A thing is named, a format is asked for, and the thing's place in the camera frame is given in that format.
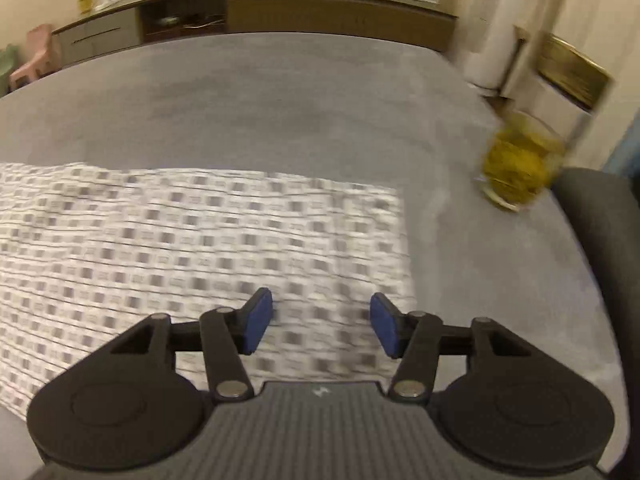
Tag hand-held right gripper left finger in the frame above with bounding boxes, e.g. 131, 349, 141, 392
109, 287, 274, 402

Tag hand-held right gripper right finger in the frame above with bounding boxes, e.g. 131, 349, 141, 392
369, 292, 533, 403

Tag white black patterned garment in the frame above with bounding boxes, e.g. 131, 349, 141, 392
0, 161, 418, 423

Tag glass jar with yellow contents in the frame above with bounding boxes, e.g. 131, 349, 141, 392
472, 110, 568, 213

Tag dark grey chair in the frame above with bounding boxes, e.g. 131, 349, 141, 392
552, 167, 640, 476

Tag long low sideboard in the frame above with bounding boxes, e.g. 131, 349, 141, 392
51, 0, 458, 68

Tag gold framed picture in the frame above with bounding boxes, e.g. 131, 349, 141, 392
537, 32, 613, 111

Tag pale curtain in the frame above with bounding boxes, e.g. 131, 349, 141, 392
462, 0, 551, 93

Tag pink child chair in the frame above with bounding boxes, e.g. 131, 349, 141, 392
9, 24, 62, 93

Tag green child chair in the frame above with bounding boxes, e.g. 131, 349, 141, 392
0, 44, 21, 98

